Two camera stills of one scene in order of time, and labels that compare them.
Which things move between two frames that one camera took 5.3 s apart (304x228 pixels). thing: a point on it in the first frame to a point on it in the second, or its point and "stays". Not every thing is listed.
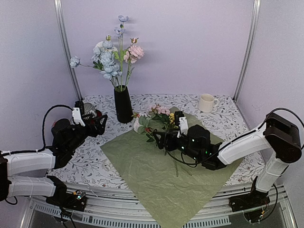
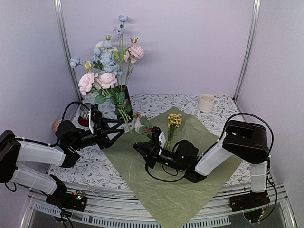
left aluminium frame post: [63, 40] stays
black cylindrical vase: [124, 110] stays
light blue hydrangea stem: [103, 53] stays
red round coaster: [98, 114] to [84, 122]
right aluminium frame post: [250, 45] stays
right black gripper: [171, 136] to [147, 151]
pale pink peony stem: [140, 123] stays
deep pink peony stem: [160, 112] to [103, 85]
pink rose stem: [133, 53] stays
